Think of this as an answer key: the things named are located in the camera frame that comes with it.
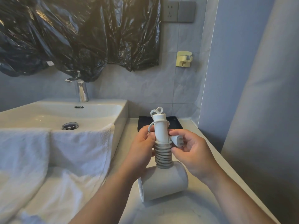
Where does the grey wall power socket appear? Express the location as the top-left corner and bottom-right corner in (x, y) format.
(162, 1), (179, 22)

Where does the black plastic sheet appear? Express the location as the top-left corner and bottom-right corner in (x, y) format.
(0, 0), (162, 82)

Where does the black tray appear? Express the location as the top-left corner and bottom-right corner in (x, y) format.
(137, 116), (184, 132)

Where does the white hair dryer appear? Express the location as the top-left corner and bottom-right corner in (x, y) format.
(138, 107), (189, 203)

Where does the person's right hand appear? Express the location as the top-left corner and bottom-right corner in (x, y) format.
(168, 129), (221, 186)

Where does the person's right forearm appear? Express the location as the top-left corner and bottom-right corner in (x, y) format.
(205, 168), (277, 224)

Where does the chrome faucet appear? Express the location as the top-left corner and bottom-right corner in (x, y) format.
(65, 70), (90, 102)

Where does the yellow wall holder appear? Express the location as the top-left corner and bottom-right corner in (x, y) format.
(175, 50), (194, 68)

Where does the white sink basin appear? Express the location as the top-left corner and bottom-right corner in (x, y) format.
(0, 98), (128, 161)

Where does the person's left hand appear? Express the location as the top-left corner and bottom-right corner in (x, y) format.
(122, 125), (156, 182)

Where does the person's left forearm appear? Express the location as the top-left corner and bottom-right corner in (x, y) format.
(69, 169), (138, 224)

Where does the chrome sink drain plug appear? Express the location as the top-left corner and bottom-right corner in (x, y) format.
(61, 122), (79, 130)

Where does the white power cord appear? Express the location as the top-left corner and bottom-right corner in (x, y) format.
(147, 107), (184, 170)

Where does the white shower curtain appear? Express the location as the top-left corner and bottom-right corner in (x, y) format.
(221, 0), (299, 224)

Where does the white towel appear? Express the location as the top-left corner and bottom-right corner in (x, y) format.
(0, 123), (115, 224)

